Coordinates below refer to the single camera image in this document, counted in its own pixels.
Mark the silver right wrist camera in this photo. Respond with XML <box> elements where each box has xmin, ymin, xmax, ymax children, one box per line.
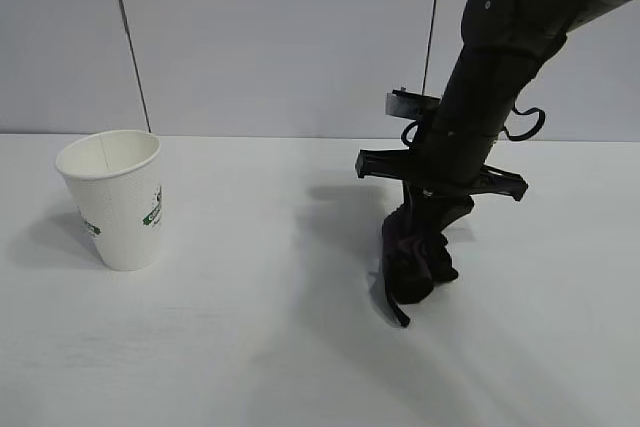
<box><xmin>384</xmin><ymin>88</ymin><xmax>441</xmax><ymax>122</ymax></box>

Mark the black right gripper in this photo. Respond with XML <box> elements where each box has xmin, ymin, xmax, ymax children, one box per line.
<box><xmin>355</xmin><ymin>44</ymin><xmax>530</xmax><ymax>237</ymax></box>

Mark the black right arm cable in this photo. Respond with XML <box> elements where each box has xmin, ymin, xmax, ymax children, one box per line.
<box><xmin>499</xmin><ymin>105</ymin><xmax>547</xmax><ymax>142</ymax></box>

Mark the dark purple black cloth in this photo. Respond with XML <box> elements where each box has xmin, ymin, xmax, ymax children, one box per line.
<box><xmin>380</xmin><ymin>206</ymin><xmax>460</xmax><ymax>329</ymax></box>

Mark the white paper cup green logo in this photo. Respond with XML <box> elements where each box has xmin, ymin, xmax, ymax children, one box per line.
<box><xmin>54</xmin><ymin>130</ymin><xmax>166</xmax><ymax>272</ymax></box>

